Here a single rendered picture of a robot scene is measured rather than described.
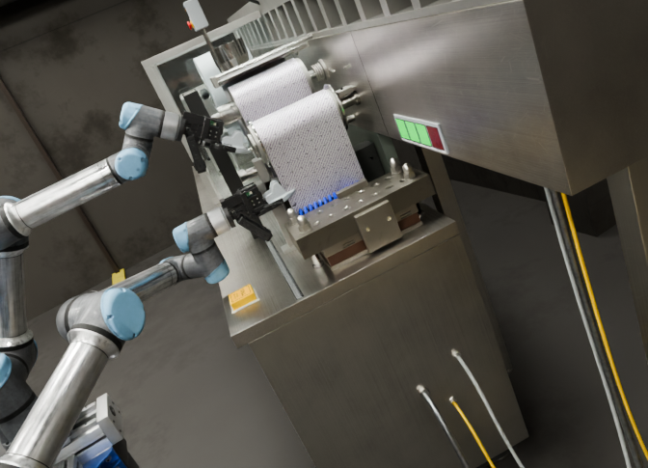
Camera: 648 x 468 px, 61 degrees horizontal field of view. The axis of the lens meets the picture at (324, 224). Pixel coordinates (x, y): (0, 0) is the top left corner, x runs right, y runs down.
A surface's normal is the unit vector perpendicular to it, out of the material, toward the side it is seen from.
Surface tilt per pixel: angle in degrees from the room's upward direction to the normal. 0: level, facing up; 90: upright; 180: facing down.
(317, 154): 90
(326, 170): 90
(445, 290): 90
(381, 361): 90
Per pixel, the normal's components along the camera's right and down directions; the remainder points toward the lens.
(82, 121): 0.37, 0.21
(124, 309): 0.88, -0.28
